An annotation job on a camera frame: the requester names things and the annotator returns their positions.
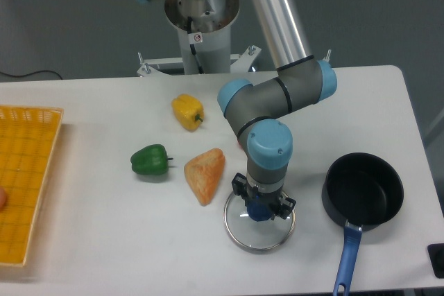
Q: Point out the yellow woven basket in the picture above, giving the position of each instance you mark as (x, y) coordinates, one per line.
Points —
(28, 139)

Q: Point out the black device at table edge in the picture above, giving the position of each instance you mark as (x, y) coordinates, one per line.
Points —
(435, 252)

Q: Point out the triangular bread pastry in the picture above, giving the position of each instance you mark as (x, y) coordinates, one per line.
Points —
(203, 174)

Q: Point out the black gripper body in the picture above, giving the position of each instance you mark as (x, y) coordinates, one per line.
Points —
(268, 195)

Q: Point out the green bell pepper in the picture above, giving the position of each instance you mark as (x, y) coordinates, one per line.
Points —
(150, 160)

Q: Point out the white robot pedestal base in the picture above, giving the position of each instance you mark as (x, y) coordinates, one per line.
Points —
(204, 34)

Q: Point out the yellow bell pepper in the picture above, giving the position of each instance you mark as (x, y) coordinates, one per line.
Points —
(189, 111)

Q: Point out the glass lid blue knob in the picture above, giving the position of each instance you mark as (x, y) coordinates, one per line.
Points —
(255, 236)

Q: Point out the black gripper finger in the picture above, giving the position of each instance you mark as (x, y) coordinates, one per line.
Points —
(282, 207)
(239, 183)

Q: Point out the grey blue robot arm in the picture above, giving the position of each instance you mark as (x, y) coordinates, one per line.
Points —
(253, 111)

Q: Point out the black saucepan blue handle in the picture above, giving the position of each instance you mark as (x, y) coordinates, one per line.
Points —
(361, 191)

